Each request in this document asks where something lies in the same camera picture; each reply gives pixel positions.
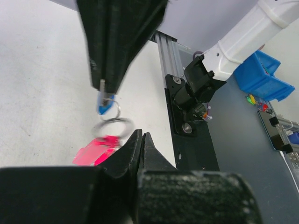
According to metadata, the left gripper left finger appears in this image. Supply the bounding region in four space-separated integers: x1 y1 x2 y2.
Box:
97 129 142 179

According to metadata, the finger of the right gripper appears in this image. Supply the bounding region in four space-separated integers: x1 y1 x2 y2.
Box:
76 0 110 90
105 0 168 94

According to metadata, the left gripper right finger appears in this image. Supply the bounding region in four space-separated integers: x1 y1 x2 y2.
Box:
138 132 177 173

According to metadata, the pink keychain charm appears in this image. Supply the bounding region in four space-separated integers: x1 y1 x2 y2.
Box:
72 135 121 166

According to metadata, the silver keyring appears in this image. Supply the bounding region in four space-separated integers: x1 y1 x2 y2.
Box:
92 99 134 139

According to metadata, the blue capped key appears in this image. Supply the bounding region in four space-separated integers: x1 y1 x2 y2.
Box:
97 91 115 115

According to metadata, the silver key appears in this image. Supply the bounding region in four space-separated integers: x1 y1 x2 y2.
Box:
99 79 106 92

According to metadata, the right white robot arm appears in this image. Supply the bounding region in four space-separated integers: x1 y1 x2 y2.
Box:
77 0 299 115

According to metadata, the black electronics box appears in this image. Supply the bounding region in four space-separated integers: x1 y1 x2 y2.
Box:
257 111 293 154

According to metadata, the blue plastic bin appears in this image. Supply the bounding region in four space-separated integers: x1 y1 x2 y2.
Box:
234 50 295 101

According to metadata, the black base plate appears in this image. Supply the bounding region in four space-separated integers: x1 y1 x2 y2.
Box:
164 74 220 171

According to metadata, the aluminium front rail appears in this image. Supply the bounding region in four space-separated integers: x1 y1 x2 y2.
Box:
151 31 193 88

